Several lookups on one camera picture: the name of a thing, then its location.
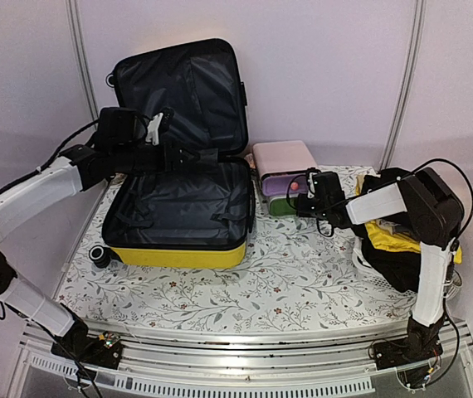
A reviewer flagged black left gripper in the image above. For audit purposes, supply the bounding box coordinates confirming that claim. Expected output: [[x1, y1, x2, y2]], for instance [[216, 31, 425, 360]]
[[113, 138, 201, 175]]

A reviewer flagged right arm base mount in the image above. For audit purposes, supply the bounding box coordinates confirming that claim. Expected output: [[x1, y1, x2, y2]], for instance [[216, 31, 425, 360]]
[[368, 313, 461, 370]]

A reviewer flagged floral table mat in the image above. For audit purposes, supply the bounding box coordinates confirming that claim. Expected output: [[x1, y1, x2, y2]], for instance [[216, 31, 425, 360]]
[[56, 178, 416, 335]]

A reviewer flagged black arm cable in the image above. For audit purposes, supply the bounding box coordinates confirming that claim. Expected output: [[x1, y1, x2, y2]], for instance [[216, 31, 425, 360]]
[[286, 158, 473, 391], [0, 116, 150, 324]]

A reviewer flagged yellow Pikachu suitcase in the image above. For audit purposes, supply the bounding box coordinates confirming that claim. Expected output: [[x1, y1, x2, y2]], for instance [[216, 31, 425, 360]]
[[89, 38, 255, 269]]

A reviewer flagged white plastic basket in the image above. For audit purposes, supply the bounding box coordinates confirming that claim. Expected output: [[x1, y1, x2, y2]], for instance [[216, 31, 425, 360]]
[[351, 236, 384, 280]]

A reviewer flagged pink purple drawer box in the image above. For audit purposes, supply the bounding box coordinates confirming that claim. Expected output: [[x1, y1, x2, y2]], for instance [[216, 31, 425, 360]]
[[252, 140, 317, 197]]

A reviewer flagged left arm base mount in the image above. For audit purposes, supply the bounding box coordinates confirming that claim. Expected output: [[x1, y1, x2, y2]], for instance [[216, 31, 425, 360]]
[[51, 332, 124, 370]]

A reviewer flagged green drawer box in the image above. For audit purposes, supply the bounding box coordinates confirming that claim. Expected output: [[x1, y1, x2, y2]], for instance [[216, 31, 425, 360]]
[[267, 197, 312, 217]]

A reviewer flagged yellow cloth item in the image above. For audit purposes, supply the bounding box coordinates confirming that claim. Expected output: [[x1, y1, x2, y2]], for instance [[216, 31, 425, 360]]
[[353, 167, 464, 253]]

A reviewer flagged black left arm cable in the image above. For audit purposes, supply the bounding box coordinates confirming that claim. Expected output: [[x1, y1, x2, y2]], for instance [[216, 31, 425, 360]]
[[0, 116, 150, 324]]

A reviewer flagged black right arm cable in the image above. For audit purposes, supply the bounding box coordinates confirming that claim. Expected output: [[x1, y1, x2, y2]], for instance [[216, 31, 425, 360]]
[[286, 158, 473, 391]]

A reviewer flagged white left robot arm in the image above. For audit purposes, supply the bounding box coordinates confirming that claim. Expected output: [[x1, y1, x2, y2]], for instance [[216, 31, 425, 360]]
[[0, 107, 198, 360]]

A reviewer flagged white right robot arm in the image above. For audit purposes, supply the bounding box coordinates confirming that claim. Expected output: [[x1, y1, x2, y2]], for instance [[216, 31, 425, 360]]
[[297, 166, 465, 328]]

